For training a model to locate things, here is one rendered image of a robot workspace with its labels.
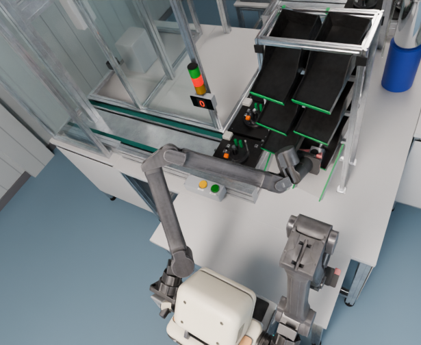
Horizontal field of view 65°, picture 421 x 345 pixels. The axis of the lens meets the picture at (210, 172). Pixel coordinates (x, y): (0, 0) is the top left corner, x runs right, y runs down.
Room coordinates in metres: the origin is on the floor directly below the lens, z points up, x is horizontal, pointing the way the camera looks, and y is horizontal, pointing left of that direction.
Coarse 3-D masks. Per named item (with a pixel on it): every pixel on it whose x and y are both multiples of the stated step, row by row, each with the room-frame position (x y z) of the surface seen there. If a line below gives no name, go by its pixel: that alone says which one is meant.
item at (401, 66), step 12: (396, 48) 1.12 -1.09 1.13; (420, 48) 1.05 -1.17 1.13; (396, 60) 1.09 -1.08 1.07; (408, 60) 1.06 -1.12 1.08; (384, 72) 1.16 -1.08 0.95; (396, 72) 1.08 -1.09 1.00; (408, 72) 1.05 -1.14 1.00; (384, 84) 1.13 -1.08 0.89; (396, 84) 1.07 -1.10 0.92; (408, 84) 1.05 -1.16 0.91
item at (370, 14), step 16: (368, 16) 0.80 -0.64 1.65; (304, 48) 0.79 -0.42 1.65; (320, 48) 0.76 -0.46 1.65; (336, 48) 0.72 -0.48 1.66; (352, 48) 0.69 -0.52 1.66; (368, 64) 0.78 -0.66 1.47; (368, 80) 0.77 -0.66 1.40; (352, 112) 0.67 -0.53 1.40; (352, 128) 0.66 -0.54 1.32; (352, 160) 0.78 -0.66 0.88
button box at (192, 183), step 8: (192, 176) 1.03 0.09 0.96; (184, 184) 1.01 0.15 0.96; (192, 184) 0.98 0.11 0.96; (208, 184) 0.94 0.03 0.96; (216, 184) 0.92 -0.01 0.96; (200, 192) 0.94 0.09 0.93; (208, 192) 0.90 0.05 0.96; (216, 192) 0.88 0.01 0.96; (224, 192) 0.89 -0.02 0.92; (216, 200) 0.87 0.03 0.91
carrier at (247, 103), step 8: (248, 104) 1.32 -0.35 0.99; (256, 104) 1.24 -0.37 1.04; (240, 112) 1.30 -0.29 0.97; (248, 112) 1.25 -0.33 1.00; (256, 112) 1.20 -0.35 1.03; (240, 120) 1.24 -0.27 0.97; (256, 120) 1.18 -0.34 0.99; (232, 128) 1.21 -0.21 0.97; (240, 128) 1.19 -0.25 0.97; (248, 128) 1.17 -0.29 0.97; (256, 128) 1.14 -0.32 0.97; (264, 128) 1.12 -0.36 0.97; (248, 136) 1.12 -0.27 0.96; (256, 136) 1.09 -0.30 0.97; (264, 136) 1.07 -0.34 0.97
